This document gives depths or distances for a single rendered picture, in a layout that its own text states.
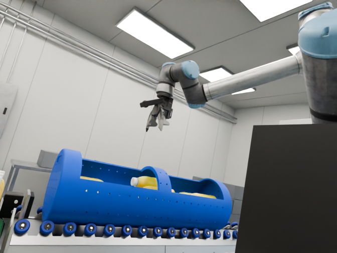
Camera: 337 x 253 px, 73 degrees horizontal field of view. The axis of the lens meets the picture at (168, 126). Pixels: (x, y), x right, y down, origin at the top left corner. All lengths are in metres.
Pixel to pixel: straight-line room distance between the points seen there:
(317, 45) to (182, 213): 0.86
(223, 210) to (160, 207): 0.39
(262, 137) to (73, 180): 0.65
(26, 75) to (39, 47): 0.52
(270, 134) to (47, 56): 4.23
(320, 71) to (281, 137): 0.15
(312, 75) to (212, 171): 6.04
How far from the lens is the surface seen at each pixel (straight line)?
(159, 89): 1.16
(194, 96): 1.12
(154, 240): 1.11
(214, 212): 1.24
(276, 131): 0.46
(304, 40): 0.53
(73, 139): 4.39
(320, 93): 0.54
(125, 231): 1.02
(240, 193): 4.79
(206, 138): 6.22
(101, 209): 0.94
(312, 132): 0.43
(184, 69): 1.09
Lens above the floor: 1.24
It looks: 10 degrees up
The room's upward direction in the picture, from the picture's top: 12 degrees clockwise
